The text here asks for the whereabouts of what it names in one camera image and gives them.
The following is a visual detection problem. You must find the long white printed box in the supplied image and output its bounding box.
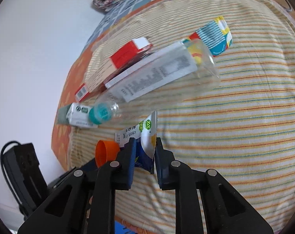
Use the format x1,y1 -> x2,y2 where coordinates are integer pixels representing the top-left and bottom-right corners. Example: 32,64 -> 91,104
105,41 -> 199,103

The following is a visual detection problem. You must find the clear plastic bottle teal cap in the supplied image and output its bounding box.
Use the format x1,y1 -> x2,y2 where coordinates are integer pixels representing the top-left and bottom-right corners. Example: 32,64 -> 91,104
89,40 -> 221,125

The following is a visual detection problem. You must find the orange plastic cap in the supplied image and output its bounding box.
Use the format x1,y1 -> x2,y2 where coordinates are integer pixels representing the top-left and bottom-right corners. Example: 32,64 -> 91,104
95,140 -> 120,168

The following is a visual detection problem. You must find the blue checked sheet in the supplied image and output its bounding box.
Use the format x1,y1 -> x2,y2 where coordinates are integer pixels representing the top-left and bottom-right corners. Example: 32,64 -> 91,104
85,0 -> 204,45

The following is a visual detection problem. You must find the white and blue drink pouch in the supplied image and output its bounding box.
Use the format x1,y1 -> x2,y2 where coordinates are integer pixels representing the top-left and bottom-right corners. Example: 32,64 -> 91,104
114,111 -> 159,175

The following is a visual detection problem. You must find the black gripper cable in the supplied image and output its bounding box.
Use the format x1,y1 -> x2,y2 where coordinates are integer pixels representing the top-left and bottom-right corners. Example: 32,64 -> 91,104
0,140 -> 25,215

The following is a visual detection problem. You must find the red and white box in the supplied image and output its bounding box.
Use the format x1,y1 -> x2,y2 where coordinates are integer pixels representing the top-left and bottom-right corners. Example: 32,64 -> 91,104
74,37 -> 153,102

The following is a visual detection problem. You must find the teal patterned paper box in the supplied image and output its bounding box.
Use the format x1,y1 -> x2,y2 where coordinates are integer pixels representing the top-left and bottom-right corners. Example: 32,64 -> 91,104
183,16 -> 233,65

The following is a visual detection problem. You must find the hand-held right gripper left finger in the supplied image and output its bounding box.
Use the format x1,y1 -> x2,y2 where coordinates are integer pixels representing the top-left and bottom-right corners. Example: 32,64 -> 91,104
17,138 -> 138,234

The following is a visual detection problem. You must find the orange floral bedsheet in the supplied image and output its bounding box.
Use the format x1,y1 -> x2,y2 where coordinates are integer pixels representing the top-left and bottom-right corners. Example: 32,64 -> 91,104
51,0 -> 267,171

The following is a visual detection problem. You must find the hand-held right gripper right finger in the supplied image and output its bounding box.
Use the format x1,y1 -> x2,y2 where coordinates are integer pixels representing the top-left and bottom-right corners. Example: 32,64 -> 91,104
155,137 -> 274,234

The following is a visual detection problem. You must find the striped cream blanket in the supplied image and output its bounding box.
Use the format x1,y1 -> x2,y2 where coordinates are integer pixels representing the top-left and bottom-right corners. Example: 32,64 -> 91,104
70,0 -> 295,232

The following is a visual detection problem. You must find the small white green carton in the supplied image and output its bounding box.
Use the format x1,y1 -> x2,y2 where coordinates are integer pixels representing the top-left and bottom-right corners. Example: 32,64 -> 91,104
58,103 -> 99,129

